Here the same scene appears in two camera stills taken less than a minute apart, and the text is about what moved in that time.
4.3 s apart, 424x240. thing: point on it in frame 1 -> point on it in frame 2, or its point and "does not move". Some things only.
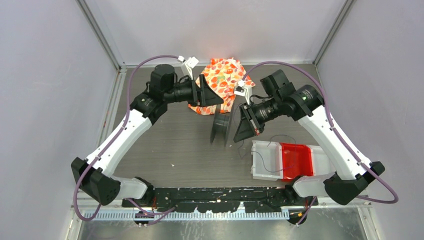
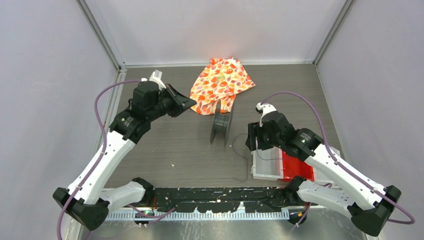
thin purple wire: [267, 146] -> [257, 154]
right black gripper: [249, 125] -> [254, 129]
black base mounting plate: [250, 199] does not move
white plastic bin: [267, 160] does not move
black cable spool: [221, 122] does not move
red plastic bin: [297, 161] does not move
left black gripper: [204, 96] -> [181, 102]
